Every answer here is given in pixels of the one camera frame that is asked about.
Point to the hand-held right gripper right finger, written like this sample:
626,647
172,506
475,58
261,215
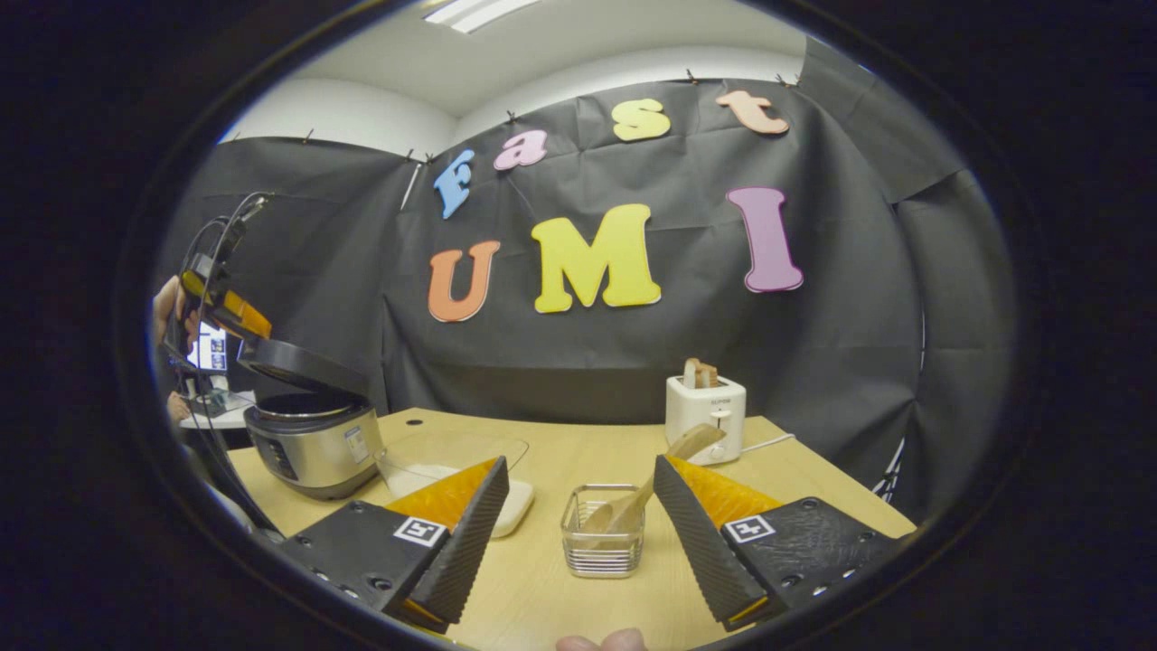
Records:
696,551

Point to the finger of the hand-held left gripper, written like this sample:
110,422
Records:
249,318

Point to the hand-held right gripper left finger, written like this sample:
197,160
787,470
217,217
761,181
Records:
468,542

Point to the wooden spoon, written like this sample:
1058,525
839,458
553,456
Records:
696,441

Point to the silver black rice cooker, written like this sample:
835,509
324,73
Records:
316,448

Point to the computer monitor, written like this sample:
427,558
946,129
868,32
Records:
212,348

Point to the clear plastic container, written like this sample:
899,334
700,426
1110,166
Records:
517,514

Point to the white side table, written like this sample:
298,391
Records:
226,418

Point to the white toaster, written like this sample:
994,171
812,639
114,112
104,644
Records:
705,420

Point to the toasted bread slice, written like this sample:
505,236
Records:
700,373

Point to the black backdrop cloth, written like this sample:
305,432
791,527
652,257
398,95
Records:
633,362

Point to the ceiling light panel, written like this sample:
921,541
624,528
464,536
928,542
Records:
479,13

